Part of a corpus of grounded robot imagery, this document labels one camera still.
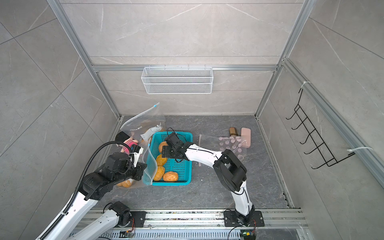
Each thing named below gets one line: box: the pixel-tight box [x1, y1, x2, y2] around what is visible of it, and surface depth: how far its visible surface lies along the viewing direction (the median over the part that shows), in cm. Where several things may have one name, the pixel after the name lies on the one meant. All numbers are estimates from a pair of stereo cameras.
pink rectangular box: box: [241, 127, 251, 148], surface depth 109 cm
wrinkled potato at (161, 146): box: [159, 141, 169, 153], surface depth 97 cm
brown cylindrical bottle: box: [229, 126, 239, 137], surface depth 109 cm
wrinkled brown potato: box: [162, 171, 179, 182], surface depth 85 cm
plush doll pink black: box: [115, 131, 139, 155], surface depth 99 cm
